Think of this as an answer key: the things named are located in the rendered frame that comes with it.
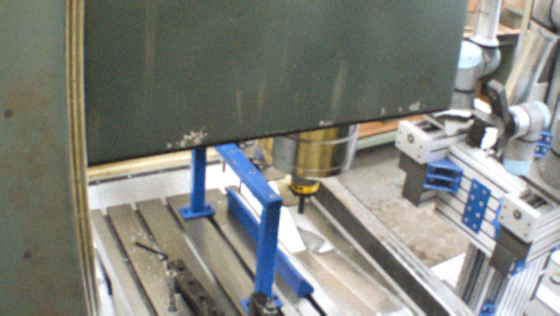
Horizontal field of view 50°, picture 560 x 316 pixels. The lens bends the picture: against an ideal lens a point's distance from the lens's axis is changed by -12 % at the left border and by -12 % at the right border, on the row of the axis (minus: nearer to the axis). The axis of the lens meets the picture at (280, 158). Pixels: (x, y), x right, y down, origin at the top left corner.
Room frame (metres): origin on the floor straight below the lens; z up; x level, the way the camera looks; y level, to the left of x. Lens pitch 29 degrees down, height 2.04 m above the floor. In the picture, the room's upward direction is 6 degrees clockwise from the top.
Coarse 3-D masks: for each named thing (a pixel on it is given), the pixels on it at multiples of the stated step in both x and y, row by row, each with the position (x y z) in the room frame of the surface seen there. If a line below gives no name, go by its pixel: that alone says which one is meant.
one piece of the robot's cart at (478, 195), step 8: (472, 184) 1.82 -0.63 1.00; (480, 184) 1.79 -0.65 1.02; (472, 192) 1.81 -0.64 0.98; (480, 192) 1.78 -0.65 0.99; (488, 192) 1.76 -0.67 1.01; (472, 200) 1.80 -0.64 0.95; (480, 200) 1.77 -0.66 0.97; (464, 208) 1.82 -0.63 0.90; (472, 208) 1.79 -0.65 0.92; (480, 208) 1.77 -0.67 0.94; (464, 216) 1.81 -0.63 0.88; (472, 216) 1.79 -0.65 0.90; (480, 216) 1.76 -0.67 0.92; (464, 224) 1.81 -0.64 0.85; (472, 224) 1.78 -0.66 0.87; (480, 224) 1.75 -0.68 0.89
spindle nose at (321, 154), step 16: (336, 128) 0.96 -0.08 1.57; (352, 128) 0.98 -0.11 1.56; (272, 144) 0.98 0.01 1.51; (288, 144) 0.96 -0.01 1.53; (304, 144) 0.95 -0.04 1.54; (320, 144) 0.95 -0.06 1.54; (336, 144) 0.96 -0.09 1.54; (352, 144) 0.99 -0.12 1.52; (272, 160) 0.98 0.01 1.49; (288, 160) 0.96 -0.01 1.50; (304, 160) 0.95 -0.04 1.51; (320, 160) 0.95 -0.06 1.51; (336, 160) 0.97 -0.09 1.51; (352, 160) 1.01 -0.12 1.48; (304, 176) 0.95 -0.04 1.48; (320, 176) 0.96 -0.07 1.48
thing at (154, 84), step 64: (128, 0) 0.75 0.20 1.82; (192, 0) 0.79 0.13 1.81; (256, 0) 0.83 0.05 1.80; (320, 0) 0.88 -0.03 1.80; (384, 0) 0.93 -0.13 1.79; (448, 0) 1.00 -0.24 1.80; (128, 64) 0.75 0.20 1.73; (192, 64) 0.79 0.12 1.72; (256, 64) 0.84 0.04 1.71; (320, 64) 0.89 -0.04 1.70; (384, 64) 0.94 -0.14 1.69; (448, 64) 1.01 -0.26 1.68; (128, 128) 0.75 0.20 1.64; (192, 128) 0.79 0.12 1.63; (256, 128) 0.84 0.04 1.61; (320, 128) 0.90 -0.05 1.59
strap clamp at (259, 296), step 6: (252, 294) 1.19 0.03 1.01; (258, 294) 1.19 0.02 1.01; (264, 294) 1.19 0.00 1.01; (252, 300) 1.18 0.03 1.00; (258, 300) 1.17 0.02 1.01; (264, 300) 1.17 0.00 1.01; (270, 300) 1.13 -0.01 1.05; (252, 306) 1.18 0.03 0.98; (258, 306) 1.15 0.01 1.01; (264, 306) 1.14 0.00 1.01; (270, 306) 1.13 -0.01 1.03; (252, 312) 1.17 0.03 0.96; (258, 312) 1.18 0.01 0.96; (264, 312) 1.13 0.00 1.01; (270, 312) 1.12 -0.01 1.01; (276, 312) 1.13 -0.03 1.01
